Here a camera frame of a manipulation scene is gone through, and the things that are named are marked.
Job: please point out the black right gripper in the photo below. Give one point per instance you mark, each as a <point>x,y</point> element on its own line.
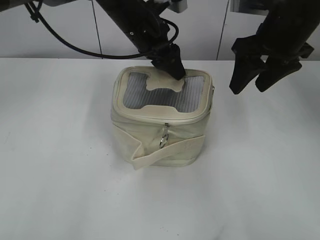
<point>283,37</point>

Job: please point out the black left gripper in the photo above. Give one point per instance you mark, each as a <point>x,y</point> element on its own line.
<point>148,32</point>

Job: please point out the cream zippered lunch bag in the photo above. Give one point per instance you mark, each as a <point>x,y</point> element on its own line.
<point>144,99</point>

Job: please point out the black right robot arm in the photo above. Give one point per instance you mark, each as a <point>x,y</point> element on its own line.
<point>266,5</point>

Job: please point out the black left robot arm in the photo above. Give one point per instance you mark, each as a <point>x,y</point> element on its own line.
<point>109,6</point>

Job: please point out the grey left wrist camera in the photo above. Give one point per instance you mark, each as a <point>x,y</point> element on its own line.
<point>177,6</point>

